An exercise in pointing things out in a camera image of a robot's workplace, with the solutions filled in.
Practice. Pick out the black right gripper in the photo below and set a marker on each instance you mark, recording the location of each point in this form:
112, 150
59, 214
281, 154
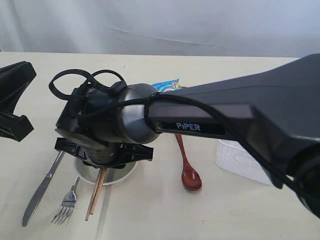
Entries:
114, 155

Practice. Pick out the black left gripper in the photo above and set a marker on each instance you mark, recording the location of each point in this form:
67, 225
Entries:
14, 79

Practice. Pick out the light wooden chopstick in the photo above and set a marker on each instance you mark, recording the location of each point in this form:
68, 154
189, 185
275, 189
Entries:
88, 210

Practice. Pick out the pale green ceramic bowl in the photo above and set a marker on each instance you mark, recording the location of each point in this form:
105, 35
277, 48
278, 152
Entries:
113, 176

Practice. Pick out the blue-grey utensil handle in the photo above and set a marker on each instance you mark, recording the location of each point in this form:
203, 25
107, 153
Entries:
67, 205

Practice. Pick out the grey metal utensil handle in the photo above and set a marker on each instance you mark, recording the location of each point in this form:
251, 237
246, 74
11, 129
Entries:
40, 191

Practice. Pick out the blue chips bag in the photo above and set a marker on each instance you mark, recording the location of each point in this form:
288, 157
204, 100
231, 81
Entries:
167, 86

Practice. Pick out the dark brown wooden spoon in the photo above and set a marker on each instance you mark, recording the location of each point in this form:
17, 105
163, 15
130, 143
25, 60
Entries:
189, 176

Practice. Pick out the white plastic perforated basket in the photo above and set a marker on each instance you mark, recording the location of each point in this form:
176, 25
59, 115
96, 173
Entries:
232, 157

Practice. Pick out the dark wooden chopstick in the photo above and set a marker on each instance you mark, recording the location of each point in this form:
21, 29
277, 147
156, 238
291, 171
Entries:
100, 181

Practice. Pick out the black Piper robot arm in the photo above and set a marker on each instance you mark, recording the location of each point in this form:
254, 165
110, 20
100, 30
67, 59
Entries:
274, 115

